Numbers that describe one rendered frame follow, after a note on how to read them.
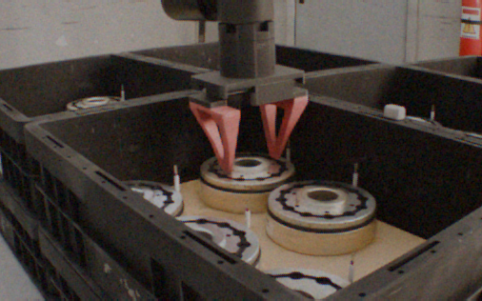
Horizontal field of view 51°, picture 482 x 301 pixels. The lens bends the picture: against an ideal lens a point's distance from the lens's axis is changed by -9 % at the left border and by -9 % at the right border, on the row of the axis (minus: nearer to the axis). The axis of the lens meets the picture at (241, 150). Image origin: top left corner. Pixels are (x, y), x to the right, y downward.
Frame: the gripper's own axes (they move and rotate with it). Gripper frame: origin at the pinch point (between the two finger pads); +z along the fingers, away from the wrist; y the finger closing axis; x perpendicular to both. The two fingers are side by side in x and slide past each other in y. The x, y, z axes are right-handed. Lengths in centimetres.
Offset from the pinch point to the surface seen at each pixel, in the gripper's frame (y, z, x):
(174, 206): 11.9, 0.4, 5.2
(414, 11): -256, 9, -181
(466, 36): -253, 20, -137
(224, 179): 4.6, 0.8, 1.9
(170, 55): -15, -4, -49
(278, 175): -0.9, 1.3, 3.6
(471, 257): 6.0, -4.1, 31.9
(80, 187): 21.4, -5.4, 9.6
